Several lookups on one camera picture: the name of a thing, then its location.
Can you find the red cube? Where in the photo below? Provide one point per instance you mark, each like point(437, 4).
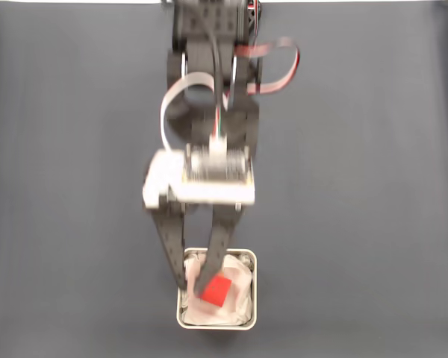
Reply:
point(217, 291)

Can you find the white cloth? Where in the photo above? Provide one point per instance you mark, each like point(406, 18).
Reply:
point(239, 298)

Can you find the white gripper camera mount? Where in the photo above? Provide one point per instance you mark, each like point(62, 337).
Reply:
point(209, 194)

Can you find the square metal box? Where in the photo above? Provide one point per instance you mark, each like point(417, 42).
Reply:
point(216, 327)

